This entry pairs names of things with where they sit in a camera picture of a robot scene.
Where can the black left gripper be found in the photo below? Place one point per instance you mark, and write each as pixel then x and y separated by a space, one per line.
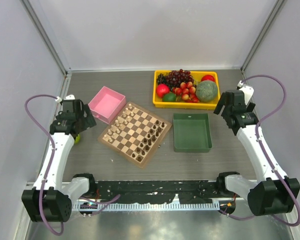
pixel 88 121

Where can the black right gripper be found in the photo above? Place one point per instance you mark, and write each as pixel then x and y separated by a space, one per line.
pixel 221 102

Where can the green piece tray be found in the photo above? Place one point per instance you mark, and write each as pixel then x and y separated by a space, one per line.
pixel 191 133

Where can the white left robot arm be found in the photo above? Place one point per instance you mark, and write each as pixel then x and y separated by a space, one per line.
pixel 48 200

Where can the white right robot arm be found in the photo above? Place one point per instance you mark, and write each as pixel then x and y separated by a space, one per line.
pixel 273 191

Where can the green pear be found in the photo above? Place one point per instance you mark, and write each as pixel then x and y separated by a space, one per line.
pixel 77 139

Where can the green cantaloupe melon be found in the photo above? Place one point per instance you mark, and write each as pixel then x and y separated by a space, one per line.
pixel 206 91

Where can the pink open box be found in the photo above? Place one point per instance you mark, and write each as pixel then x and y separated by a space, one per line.
pixel 107 104

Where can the red apple right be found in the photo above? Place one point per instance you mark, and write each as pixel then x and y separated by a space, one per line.
pixel 208 77

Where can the red apple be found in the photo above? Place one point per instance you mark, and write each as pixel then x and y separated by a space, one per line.
pixel 208 77
pixel 161 90

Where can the red cherry pile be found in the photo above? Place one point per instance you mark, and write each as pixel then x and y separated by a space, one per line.
pixel 186 92

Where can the green lime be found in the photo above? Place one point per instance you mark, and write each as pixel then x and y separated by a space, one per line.
pixel 169 97

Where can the wooden chessboard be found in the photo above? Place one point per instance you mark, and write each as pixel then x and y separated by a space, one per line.
pixel 134 125

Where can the dark grape bunch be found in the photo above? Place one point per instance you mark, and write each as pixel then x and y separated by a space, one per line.
pixel 174 78

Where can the red apple left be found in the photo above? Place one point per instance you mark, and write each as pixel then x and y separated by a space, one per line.
pixel 161 90

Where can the yellow fruit tray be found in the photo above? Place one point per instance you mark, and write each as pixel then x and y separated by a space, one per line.
pixel 181 105

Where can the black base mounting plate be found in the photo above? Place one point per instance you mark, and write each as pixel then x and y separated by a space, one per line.
pixel 159 191

